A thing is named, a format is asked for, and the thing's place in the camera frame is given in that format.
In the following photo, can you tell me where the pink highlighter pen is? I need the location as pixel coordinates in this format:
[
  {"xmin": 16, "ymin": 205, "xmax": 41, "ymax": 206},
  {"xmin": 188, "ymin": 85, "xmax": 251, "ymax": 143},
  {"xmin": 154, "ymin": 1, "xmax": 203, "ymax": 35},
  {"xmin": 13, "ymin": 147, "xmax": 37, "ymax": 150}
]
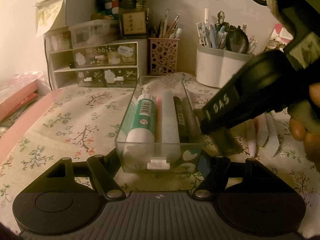
[{"xmin": 155, "ymin": 95, "xmax": 162, "ymax": 143}]

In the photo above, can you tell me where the cat illustrated book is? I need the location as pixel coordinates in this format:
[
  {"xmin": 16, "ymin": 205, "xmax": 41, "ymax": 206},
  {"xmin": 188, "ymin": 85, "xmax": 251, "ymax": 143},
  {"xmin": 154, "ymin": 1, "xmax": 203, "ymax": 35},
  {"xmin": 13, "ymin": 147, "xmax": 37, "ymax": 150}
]
[{"xmin": 264, "ymin": 23, "xmax": 293, "ymax": 52}]

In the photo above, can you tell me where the pink box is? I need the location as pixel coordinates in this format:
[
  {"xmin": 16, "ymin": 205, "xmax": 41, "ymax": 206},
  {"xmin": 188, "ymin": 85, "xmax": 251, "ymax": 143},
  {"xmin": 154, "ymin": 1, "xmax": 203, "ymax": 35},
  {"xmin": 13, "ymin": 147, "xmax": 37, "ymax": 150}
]
[{"xmin": 1, "ymin": 80, "xmax": 38, "ymax": 120}]

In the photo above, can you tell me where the black magnifying glass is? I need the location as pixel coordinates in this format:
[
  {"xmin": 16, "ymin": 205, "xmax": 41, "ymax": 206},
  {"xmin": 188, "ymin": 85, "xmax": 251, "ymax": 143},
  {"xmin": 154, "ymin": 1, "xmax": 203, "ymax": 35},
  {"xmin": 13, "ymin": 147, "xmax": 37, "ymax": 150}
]
[{"xmin": 226, "ymin": 29, "xmax": 249, "ymax": 54}]

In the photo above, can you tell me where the person right hand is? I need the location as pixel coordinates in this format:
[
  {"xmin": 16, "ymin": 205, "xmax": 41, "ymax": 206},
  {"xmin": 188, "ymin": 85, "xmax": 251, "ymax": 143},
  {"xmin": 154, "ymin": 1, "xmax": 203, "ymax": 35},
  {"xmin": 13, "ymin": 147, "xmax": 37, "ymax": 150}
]
[{"xmin": 289, "ymin": 83, "xmax": 319, "ymax": 170}]

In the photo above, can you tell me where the purple clear mechanical pencil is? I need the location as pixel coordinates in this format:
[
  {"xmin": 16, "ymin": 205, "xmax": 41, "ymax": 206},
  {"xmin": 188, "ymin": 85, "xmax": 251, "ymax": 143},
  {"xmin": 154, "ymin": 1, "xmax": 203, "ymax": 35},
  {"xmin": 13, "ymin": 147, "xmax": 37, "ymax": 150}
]
[{"xmin": 246, "ymin": 119, "xmax": 257, "ymax": 158}]

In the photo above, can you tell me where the floral tablecloth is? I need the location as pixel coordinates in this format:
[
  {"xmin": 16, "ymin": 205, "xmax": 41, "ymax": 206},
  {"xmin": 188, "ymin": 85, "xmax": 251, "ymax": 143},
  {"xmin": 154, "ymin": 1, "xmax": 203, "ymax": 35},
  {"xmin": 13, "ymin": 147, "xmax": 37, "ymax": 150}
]
[{"xmin": 1, "ymin": 73, "xmax": 319, "ymax": 238}]

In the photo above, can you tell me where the white storage box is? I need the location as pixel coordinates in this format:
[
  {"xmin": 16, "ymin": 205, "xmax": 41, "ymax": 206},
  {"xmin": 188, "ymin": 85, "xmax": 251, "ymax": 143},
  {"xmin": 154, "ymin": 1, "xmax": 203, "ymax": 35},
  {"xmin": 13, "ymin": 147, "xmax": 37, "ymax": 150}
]
[{"xmin": 34, "ymin": 0, "xmax": 97, "ymax": 37}]

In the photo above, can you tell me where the clear tube pen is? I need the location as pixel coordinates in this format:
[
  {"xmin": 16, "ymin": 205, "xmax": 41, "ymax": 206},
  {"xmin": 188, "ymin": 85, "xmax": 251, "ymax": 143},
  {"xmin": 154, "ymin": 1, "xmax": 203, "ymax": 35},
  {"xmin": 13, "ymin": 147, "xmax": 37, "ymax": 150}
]
[{"xmin": 162, "ymin": 89, "xmax": 180, "ymax": 144}]

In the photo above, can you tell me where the white flower pen holder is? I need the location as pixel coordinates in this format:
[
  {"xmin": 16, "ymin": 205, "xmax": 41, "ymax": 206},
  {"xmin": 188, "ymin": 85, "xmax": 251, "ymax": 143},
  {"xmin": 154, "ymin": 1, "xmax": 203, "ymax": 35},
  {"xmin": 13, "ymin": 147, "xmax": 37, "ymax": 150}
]
[{"xmin": 196, "ymin": 44, "xmax": 252, "ymax": 88}]

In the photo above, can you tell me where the framed calligraphy sign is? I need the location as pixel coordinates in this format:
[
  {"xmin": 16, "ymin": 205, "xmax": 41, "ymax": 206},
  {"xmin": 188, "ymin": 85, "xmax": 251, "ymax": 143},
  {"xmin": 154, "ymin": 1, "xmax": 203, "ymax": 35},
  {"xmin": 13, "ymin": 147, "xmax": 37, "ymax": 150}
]
[{"xmin": 119, "ymin": 8, "xmax": 151, "ymax": 39}]

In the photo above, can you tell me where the orange cap highlighter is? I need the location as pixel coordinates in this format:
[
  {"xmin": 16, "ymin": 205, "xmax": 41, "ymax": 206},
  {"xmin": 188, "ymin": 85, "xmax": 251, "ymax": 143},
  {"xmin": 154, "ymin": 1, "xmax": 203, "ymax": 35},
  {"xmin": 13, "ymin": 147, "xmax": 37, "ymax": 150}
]
[{"xmin": 255, "ymin": 113, "xmax": 269, "ymax": 147}]

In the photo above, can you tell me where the clear small drawer unit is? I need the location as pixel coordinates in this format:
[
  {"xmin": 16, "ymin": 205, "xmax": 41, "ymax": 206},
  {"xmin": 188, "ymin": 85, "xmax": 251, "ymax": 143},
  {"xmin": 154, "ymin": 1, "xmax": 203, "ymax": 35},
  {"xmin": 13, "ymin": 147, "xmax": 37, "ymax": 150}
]
[{"xmin": 68, "ymin": 20, "xmax": 120, "ymax": 49}]

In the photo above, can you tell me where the green cap highlighter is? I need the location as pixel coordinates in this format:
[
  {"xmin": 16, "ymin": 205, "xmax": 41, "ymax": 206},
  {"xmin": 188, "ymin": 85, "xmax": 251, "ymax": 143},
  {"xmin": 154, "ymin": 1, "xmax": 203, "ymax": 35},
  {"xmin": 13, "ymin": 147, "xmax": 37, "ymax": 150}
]
[{"xmin": 264, "ymin": 113, "xmax": 280, "ymax": 158}]

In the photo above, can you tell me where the green white glue stick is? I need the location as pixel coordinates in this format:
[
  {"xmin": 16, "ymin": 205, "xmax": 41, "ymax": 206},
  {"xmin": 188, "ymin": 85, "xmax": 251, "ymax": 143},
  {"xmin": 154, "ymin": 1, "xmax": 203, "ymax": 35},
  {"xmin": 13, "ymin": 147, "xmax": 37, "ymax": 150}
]
[{"xmin": 126, "ymin": 94, "xmax": 156, "ymax": 143}]

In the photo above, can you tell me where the white rabbit drawer organizer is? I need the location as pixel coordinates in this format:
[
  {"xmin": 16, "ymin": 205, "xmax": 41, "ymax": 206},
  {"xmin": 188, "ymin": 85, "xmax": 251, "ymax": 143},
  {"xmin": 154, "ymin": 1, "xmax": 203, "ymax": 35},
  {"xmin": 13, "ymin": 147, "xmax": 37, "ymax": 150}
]
[{"xmin": 46, "ymin": 39, "xmax": 148, "ymax": 89}]

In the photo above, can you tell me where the pink perforated pen cup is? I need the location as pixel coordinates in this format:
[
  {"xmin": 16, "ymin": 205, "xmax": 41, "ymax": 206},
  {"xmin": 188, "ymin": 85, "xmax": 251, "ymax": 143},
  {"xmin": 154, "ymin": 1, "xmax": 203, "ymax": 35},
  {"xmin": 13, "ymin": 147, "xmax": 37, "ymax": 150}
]
[{"xmin": 149, "ymin": 38, "xmax": 180, "ymax": 75}]

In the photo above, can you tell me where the clear acrylic drawer box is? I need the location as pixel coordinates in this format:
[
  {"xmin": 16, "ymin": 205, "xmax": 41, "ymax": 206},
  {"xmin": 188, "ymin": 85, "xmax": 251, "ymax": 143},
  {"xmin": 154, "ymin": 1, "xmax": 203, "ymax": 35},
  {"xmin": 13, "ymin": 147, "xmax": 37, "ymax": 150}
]
[{"xmin": 115, "ymin": 74, "xmax": 202, "ymax": 173}]

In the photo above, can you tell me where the black marker pen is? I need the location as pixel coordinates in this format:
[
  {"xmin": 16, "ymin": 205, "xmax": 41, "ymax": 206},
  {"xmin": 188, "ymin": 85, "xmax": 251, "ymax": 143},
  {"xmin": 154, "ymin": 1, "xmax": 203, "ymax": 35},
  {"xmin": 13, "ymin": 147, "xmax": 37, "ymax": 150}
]
[{"xmin": 173, "ymin": 96, "xmax": 189, "ymax": 143}]

